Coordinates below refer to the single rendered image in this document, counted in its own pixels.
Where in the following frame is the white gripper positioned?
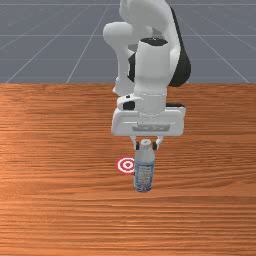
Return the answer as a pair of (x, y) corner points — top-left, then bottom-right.
(110, 102), (187, 151)

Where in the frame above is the clear plastic bottle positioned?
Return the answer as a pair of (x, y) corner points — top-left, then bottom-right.
(133, 138), (157, 194)

